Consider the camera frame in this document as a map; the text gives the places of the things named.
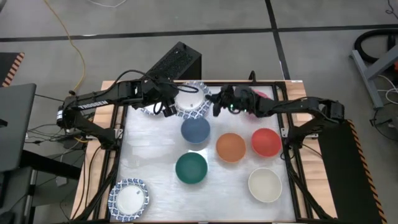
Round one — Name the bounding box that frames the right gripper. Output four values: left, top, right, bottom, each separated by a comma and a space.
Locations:
205, 85, 259, 118

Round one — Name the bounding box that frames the black stand beam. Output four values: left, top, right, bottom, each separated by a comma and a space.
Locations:
19, 149, 83, 181

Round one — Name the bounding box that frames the white bowl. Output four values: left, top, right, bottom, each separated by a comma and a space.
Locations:
248, 167, 283, 203

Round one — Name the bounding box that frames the grey metal stand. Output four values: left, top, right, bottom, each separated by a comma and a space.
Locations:
350, 43, 398, 109

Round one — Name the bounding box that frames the blue patterned paper plate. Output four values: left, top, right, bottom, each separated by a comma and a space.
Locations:
139, 105, 165, 117
172, 80, 213, 121
107, 177, 150, 223

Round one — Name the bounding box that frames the black aluminium table frame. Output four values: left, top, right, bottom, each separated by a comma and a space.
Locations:
70, 70, 340, 224

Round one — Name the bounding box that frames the red bowl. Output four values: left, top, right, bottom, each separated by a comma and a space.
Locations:
251, 128, 283, 158

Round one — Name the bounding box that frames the blue bowl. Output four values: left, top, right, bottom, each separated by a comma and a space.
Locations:
180, 117, 211, 144

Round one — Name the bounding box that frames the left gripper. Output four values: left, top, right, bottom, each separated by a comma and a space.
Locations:
135, 77, 200, 109

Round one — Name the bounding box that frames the black mat with hazard stripes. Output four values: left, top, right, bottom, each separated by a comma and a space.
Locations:
312, 119, 388, 224
0, 52, 25, 88

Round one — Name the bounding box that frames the yellow cable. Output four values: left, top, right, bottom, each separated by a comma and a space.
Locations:
43, 0, 86, 93

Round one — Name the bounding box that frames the grey monitor back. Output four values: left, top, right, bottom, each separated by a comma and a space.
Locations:
0, 83, 37, 174

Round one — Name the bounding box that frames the thick black hose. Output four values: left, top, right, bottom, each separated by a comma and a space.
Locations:
354, 29, 398, 65

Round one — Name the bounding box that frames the thin white floor cable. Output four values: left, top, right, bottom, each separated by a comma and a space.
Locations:
86, 0, 128, 9

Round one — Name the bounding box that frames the black computer tower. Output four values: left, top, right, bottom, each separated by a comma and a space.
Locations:
144, 41, 203, 82

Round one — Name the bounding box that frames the orange bowl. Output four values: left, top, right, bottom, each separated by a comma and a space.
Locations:
215, 133, 247, 164

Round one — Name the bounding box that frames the teal green bowl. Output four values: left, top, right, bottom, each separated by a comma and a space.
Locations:
175, 152, 208, 185

